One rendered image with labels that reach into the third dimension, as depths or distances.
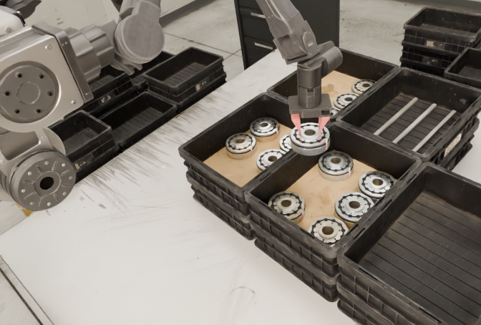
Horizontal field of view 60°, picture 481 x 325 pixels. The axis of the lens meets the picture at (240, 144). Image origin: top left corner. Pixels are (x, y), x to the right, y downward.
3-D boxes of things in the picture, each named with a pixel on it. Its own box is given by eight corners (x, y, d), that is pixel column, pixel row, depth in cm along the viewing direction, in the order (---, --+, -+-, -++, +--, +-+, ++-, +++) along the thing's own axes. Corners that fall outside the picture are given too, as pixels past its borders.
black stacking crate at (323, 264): (333, 283, 100) (333, 255, 93) (247, 222, 119) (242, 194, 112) (418, 190, 119) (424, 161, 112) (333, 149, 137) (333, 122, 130)
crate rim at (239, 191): (242, 199, 113) (240, 192, 111) (177, 154, 131) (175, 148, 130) (333, 126, 132) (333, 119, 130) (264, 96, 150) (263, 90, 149)
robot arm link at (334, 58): (275, 44, 99) (300, 34, 92) (305, 26, 105) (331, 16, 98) (295, 89, 102) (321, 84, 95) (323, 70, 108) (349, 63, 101)
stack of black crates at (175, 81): (191, 151, 254) (173, 88, 225) (160, 134, 271) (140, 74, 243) (235, 118, 274) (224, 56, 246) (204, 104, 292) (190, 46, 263)
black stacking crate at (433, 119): (419, 190, 119) (424, 160, 112) (333, 149, 138) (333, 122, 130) (480, 122, 138) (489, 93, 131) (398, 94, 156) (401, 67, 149)
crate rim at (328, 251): (333, 261, 94) (333, 255, 93) (242, 199, 113) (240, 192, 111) (423, 166, 113) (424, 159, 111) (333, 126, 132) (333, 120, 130)
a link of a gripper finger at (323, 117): (299, 127, 112) (298, 96, 106) (326, 124, 112) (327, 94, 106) (301, 142, 107) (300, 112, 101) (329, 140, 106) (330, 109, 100)
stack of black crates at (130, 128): (138, 190, 233) (119, 144, 212) (109, 170, 251) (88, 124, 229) (190, 151, 254) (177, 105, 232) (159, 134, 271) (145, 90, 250)
